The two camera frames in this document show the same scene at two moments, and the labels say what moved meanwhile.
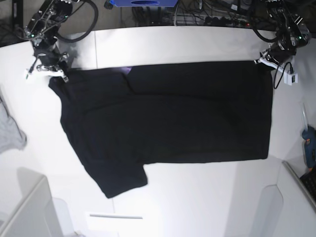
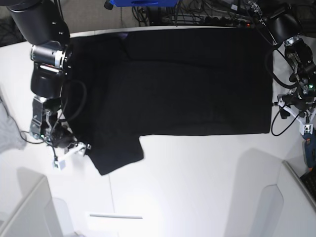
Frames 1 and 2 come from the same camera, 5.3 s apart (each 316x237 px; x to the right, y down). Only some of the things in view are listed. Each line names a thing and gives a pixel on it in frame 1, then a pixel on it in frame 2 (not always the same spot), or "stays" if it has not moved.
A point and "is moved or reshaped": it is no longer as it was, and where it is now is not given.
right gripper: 52,60 → 63,138
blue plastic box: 144,3 stays
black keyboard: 308,179 stays
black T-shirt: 120,118 is moved or reshaped
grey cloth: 12,138 stays
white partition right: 288,210 stays
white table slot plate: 112,221 stays
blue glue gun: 309,135 stays
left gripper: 278,54 → 291,103
